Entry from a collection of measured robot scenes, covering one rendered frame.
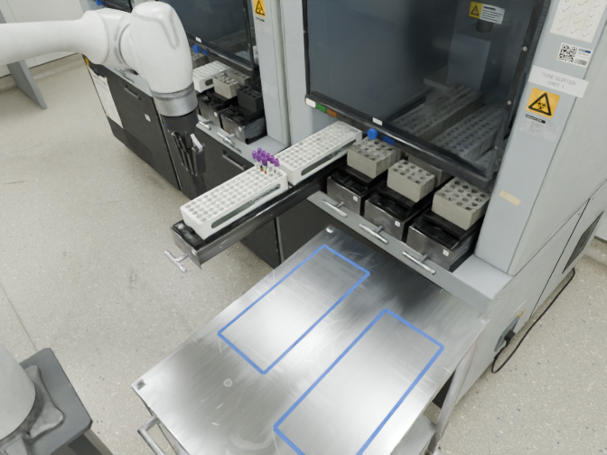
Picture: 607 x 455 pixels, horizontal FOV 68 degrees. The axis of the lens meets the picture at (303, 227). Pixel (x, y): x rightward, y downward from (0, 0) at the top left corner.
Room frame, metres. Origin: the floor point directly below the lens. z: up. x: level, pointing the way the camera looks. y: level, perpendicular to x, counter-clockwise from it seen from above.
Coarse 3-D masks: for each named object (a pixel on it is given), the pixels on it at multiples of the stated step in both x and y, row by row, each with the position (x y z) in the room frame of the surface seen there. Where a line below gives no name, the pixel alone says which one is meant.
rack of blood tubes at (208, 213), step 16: (240, 176) 1.04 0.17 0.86; (256, 176) 1.03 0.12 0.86; (272, 176) 1.04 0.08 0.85; (208, 192) 0.97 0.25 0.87; (224, 192) 0.97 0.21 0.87; (240, 192) 0.97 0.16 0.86; (256, 192) 0.96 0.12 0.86; (272, 192) 1.02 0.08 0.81; (192, 208) 0.91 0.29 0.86; (208, 208) 0.91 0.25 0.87; (224, 208) 0.90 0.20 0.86; (240, 208) 0.97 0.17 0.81; (256, 208) 0.95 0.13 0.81; (192, 224) 0.87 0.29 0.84; (208, 224) 0.86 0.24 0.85; (224, 224) 0.89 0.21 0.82
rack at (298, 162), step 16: (336, 128) 1.26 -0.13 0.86; (352, 128) 1.25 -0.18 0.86; (304, 144) 1.18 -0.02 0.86; (320, 144) 1.17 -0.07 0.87; (336, 144) 1.16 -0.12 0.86; (352, 144) 1.24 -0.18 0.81; (288, 160) 1.10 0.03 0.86; (304, 160) 1.10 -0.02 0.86; (320, 160) 1.17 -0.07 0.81; (288, 176) 1.06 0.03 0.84; (304, 176) 1.07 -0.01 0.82
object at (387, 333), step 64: (320, 256) 0.75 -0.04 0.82; (384, 256) 0.73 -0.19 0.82; (256, 320) 0.57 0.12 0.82; (320, 320) 0.56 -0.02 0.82; (384, 320) 0.55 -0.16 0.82; (448, 320) 0.54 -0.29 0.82; (192, 384) 0.44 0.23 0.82; (256, 384) 0.43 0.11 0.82; (320, 384) 0.42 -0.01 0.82; (384, 384) 0.41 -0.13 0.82; (192, 448) 0.32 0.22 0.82; (256, 448) 0.31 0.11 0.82; (320, 448) 0.30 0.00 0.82; (384, 448) 0.30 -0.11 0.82
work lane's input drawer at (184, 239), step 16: (336, 160) 1.15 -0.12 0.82; (320, 176) 1.09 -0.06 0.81; (288, 192) 1.02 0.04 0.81; (304, 192) 1.05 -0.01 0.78; (272, 208) 0.97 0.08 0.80; (288, 208) 1.00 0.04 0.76; (176, 224) 0.91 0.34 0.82; (240, 224) 0.90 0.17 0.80; (256, 224) 0.93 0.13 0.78; (176, 240) 0.89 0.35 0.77; (192, 240) 0.84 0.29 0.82; (208, 240) 0.84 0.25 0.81; (224, 240) 0.86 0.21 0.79; (192, 256) 0.83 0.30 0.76; (208, 256) 0.82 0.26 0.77
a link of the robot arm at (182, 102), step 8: (192, 88) 0.90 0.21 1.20; (160, 96) 0.87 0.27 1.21; (168, 96) 0.86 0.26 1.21; (176, 96) 0.87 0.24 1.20; (184, 96) 0.88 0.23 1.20; (192, 96) 0.89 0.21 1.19; (160, 104) 0.87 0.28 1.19; (168, 104) 0.87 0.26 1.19; (176, 104) 0.87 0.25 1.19; (184, 104) 0.87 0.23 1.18; (192, 104) 0.89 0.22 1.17; (160, 112) 0.88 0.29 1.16; (168, 112) 0.87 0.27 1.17; (176, 112) 0.87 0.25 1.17; (184, 112) 0.87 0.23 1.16
